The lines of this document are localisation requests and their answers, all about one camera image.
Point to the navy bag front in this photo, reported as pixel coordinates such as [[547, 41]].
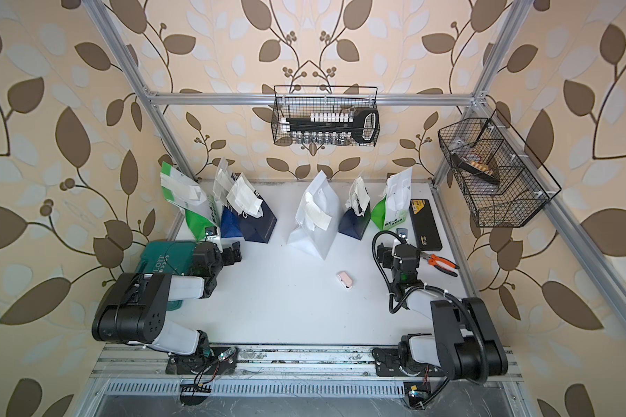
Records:
[[256, 221]]

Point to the aluminium frame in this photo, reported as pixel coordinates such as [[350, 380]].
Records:
[[602, 274]]

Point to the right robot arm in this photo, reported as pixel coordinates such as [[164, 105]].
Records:
[[463, 343]]

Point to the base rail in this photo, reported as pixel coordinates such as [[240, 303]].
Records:
[[292, 380]]

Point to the green white bag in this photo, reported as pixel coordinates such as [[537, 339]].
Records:
[[186, 194], [393, 209]]

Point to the black box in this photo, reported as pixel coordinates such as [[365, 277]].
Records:
[[424, 225]]

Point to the pink mini stapler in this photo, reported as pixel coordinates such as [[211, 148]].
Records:
[[345, 279]]

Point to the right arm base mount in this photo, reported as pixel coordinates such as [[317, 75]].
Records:
[[397, 362]]

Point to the green tool case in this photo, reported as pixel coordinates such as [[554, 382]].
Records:
[[173, 258]]

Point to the wire basket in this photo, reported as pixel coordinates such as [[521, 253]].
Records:
[[290, 99], [526, 185]]

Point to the dark tool in basket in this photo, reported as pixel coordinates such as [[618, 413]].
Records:
[[478, 170]]

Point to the back wire basket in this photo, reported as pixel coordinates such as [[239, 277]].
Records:
[[290, 99]]

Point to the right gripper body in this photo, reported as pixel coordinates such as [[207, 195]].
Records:
[[396, 280]]

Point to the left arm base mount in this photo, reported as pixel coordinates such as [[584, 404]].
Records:
[[204, 367]]

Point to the receipt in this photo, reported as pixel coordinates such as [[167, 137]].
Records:
[[359, 198], [244, 199], [314, 216]]

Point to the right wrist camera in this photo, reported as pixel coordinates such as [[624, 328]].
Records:
[[402, 235]]

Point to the navy bag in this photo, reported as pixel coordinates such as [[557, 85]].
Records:
[[354, 226], [256, 221]]

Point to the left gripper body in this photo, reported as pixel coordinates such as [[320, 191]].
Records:
[[223, 259]]

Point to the right wire basket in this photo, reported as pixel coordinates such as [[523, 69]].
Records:
[[526, 185]]

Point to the large white paper bag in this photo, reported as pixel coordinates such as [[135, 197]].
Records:
[[317, 242]]

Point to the black socket set holder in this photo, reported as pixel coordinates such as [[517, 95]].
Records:
[[357, 125]]

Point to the blue white Cheerful bag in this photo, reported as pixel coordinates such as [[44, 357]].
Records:
[[223, 182]]

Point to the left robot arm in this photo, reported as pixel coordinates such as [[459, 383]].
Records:
[[134, 310]]

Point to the orange handled pliers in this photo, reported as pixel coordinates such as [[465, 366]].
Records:
[[441, 264]]

